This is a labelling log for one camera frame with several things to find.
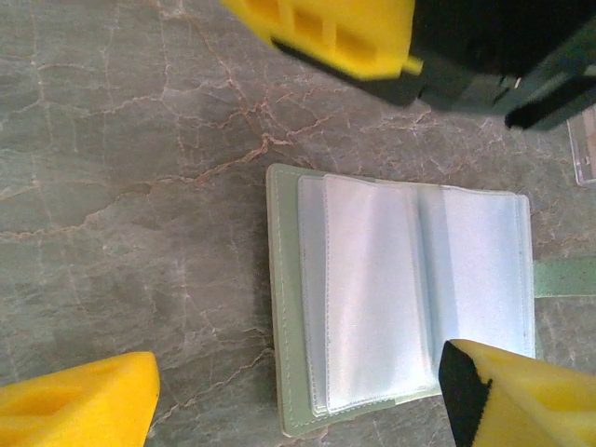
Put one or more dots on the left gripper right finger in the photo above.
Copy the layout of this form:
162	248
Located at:
535	400

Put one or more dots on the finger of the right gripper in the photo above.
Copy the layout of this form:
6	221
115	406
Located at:
335	32

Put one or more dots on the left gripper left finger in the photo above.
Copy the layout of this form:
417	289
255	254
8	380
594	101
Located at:
70	405

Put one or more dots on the green card holder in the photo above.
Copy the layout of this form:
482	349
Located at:
372	288

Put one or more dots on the clear acrylic card stand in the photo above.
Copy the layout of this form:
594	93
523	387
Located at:
582	153

